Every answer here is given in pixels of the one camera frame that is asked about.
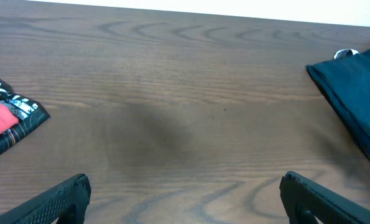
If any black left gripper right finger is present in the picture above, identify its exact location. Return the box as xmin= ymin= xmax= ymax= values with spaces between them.
xmin=279 ymin=171 xmax=370 ymax=224

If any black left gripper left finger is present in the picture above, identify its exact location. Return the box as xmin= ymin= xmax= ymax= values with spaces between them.
xmin=0 ymin=174 xmax=91 ymax=224

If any black printed folded shirt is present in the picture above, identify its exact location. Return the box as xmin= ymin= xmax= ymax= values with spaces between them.
xmin=0 ymin=79 xmax=50 ymax=155

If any navy blue garment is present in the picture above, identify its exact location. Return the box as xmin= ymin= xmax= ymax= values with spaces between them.
xmin=306 ymin=49 xmax=370 ymax=161

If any grey white garment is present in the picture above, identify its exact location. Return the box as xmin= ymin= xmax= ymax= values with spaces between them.
xmin=333 ymin=49 xmax=359 ymax=60

